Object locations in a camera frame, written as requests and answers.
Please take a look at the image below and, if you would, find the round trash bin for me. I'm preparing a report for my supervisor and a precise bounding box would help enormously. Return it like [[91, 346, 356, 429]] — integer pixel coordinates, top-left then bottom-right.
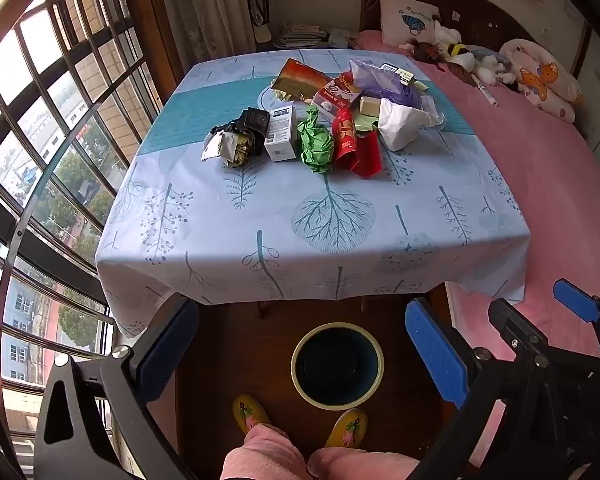
[[291, 322, 385, 409]]

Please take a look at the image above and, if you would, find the leaf print tablecloth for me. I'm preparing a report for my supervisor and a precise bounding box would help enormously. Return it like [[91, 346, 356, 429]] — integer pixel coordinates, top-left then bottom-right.
[[95, 49, 531, 338]]

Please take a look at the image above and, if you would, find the white crumpled paper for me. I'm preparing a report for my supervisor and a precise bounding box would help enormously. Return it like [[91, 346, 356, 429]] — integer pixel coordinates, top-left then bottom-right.
[[378, 98, 433, 152]]

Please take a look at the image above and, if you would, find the white object with black cord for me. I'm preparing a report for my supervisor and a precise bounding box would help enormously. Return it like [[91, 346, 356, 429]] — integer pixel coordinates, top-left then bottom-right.
[[242, 0, 272, 43]]

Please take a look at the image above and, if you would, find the purple plastic package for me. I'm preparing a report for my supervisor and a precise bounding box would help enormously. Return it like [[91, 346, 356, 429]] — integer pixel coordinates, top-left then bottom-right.
[[350, 59, 426, 108]]

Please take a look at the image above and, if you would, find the clear plastic bag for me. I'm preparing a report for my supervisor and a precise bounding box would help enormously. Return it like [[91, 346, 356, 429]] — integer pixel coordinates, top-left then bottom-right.
[[420, 96, 448, 131]]

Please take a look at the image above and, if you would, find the dark wooden headboard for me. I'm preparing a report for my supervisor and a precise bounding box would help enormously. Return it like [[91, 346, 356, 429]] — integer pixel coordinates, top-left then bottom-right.
[[359, 0, 546, 48]]

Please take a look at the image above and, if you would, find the person's right leg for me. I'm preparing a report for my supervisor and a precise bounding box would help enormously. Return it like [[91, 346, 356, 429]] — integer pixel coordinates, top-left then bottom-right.
[[307, 446, 421, 480]]

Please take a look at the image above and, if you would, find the bee plush toy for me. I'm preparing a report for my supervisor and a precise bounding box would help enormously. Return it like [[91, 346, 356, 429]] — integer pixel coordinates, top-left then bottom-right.
[[442, 42, 476, 61]]

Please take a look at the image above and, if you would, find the orange foil bag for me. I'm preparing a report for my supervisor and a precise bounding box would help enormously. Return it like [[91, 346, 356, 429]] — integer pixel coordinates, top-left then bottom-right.
[[270, 58, 333, 102]]

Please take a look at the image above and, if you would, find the green and cream box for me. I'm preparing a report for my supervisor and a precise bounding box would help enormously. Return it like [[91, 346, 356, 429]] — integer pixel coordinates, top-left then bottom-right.
[[402, 72, 431, 93], [380, 62, 413, 86]]

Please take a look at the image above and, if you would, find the light green wrapper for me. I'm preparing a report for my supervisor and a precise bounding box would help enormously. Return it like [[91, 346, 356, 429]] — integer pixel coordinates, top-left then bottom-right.
[[352, 110, 381, 133]]

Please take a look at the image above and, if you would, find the white crumpled wrapper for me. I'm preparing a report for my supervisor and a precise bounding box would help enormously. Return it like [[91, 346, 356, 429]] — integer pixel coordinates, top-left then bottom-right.
[[201, 127, 231, 162]]

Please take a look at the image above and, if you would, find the strawberry print carton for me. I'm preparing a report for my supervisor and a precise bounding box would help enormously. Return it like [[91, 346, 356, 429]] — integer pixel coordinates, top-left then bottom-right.
[[311, 72, 363, 117]]

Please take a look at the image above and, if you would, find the pink blanket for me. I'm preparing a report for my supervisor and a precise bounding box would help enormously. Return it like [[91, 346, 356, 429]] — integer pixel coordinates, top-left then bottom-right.
[[355, 30, 600, 466]]

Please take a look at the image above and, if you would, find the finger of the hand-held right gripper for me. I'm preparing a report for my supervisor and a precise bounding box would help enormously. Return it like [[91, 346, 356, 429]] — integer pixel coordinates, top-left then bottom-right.
[[489, 299, 548, 358], [553, 279, 600, 331]]

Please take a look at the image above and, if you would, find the stack of books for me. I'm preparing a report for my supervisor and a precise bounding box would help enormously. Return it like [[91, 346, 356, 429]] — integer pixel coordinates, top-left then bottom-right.
[[277, 22, 331, 50]]

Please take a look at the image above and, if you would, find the person's leg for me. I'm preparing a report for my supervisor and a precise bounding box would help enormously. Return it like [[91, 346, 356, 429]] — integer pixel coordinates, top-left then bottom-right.
[[220, 422, 311, 480], [307, 446, 421, 480]]

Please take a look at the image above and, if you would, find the pale blue small box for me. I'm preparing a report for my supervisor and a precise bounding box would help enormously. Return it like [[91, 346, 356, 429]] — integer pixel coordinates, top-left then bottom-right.
[[327, 27, 361, 51]]

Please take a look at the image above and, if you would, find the yellow slipper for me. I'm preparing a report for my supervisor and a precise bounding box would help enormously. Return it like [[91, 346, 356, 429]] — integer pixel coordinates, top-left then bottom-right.
[[324, 407, 370, 448], [231, 394, 273, 443]]

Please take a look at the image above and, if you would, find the window with metal grille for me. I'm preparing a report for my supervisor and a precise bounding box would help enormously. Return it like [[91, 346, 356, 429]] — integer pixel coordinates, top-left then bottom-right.
[[0, 0, 166, 480]]

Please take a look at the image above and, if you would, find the lace curtain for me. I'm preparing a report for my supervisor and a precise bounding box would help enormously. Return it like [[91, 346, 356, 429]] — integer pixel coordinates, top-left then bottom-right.
[[155, 0, 256, 61]]

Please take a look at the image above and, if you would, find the red plastic wrapper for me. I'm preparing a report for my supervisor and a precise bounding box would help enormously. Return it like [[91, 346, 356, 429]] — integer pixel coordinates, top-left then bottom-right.
[[352, 132, 382, 180]]

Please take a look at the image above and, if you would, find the white pillow with blue print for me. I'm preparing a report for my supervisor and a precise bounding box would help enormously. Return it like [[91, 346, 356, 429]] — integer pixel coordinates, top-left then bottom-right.
[[378, 0, 441, 47]]

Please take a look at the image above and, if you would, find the white pen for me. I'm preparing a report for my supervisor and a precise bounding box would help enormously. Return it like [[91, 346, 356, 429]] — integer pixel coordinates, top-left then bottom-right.
[[472, 74, 498, 107]]

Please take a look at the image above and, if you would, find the green crumpled paper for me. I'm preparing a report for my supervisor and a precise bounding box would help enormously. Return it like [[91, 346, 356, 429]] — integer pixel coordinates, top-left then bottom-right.
[[297, 105, 335, 175]]

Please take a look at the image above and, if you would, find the bear print pillow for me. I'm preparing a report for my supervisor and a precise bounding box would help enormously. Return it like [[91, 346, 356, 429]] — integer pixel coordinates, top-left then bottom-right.
[[499, 38, 583, 125]]

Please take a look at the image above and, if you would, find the white cardboard box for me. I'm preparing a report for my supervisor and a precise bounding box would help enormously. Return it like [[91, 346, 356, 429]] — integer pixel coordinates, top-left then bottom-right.
[[264, 101, 299, 163]]

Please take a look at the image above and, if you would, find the person's left leg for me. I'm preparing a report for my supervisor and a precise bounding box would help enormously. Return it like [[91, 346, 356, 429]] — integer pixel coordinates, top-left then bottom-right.
[[220, 422, 311, 480]]

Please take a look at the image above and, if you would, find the gold crumpled foil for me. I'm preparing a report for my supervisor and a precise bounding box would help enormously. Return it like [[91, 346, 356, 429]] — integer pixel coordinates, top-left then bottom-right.
[[222, 130, 261, 168]]

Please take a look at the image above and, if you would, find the black box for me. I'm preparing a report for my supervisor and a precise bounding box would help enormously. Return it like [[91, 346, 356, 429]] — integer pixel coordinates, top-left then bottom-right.
[[237, 107, 272, 146]]

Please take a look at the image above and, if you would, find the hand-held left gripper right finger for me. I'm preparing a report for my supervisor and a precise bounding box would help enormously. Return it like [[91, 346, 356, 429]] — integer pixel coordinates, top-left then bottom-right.
[[405, 297, 571, 480]]

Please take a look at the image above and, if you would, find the red snack packet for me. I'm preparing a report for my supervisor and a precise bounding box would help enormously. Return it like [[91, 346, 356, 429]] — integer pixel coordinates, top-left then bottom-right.
[[331, 107, 361, 171]]

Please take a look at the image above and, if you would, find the white and grey plush toy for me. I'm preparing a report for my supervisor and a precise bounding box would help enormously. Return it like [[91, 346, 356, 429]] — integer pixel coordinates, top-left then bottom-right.
[[472, 45, 516, 86]]

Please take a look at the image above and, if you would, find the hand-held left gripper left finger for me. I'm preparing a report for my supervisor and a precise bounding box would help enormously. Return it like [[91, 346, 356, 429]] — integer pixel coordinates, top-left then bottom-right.
[[32, 297, 201, 480]]

